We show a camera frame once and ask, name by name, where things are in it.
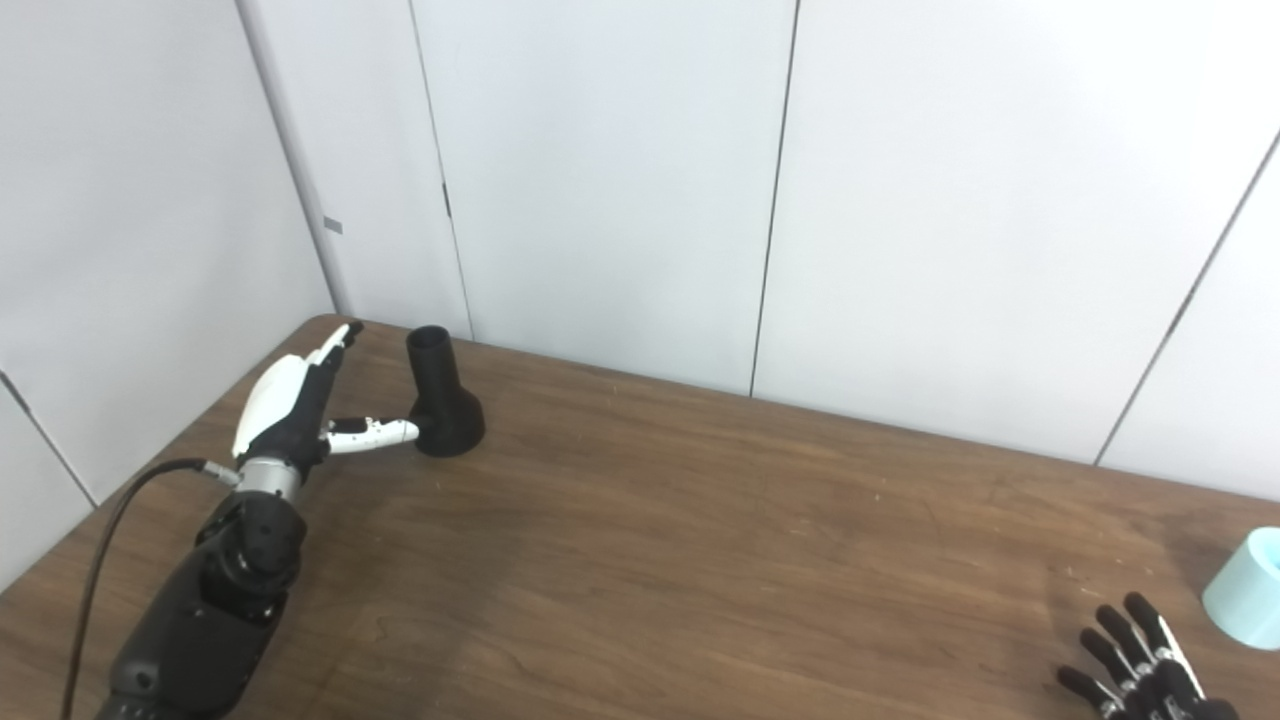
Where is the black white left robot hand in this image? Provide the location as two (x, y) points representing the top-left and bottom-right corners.
(232, 320), (421, 471)

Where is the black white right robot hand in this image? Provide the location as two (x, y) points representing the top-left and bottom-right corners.
(1057, 592), (1241, 720)

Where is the light-blue hose piece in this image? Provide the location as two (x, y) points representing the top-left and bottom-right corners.
(1202, 527), (1280, 651)

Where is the black flared nozzle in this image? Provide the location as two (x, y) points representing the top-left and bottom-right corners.
(406, 325), (487, 458)

